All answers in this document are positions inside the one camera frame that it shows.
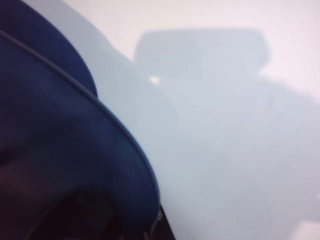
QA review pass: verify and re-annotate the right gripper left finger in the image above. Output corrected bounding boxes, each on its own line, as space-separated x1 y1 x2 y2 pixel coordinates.
32 187 121 240

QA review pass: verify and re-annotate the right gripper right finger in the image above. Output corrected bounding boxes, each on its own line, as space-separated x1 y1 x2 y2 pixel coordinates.
147 206 176 240

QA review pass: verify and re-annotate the blue rubber slipper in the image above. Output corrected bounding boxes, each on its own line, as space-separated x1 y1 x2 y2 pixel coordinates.
0 0 161 240

